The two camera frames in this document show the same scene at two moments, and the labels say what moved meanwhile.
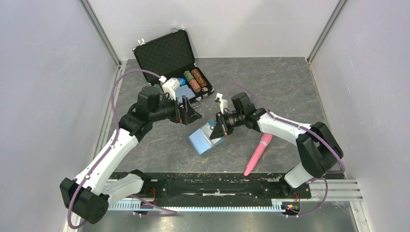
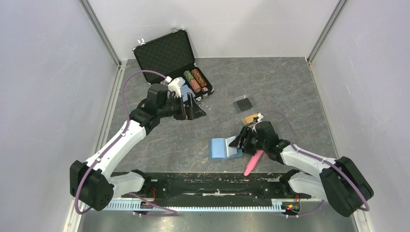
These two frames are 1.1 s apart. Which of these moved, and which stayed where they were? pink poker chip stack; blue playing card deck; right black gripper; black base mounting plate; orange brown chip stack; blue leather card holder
Moved: blue leather card holder; right black gripper
Stayed: black base mounting plate; orange brown chip stack; blue playing card deck; pink poker chip stack
